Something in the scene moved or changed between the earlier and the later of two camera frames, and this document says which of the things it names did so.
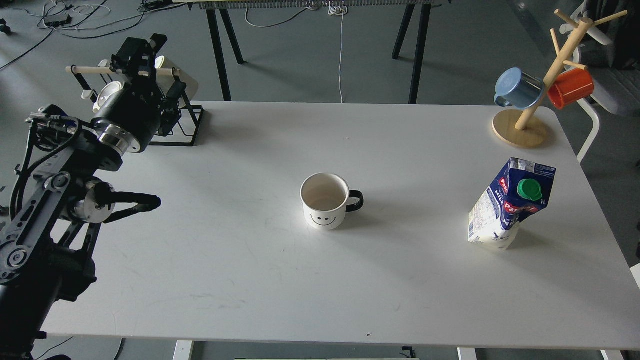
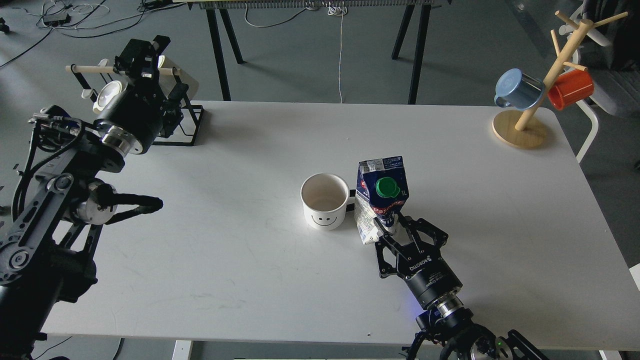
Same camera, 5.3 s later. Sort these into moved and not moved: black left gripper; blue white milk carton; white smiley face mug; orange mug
Moved: blue white milk carton
Not moved: white smiley face mug; black left gripper; orange mug
